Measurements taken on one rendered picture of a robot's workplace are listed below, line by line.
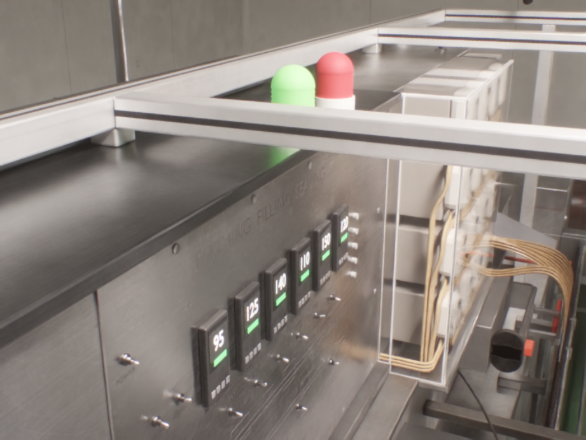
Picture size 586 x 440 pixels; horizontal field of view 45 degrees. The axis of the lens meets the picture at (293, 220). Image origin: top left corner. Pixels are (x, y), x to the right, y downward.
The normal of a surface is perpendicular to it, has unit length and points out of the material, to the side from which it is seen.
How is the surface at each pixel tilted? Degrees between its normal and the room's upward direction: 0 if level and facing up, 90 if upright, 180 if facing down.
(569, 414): 2
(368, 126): 90
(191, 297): 90
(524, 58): 90
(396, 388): 0
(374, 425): 0
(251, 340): 90
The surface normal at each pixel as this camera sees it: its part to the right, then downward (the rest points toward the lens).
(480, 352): -0.40, 0.31
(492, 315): 0.00, -0.94
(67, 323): 0.91, 0.14
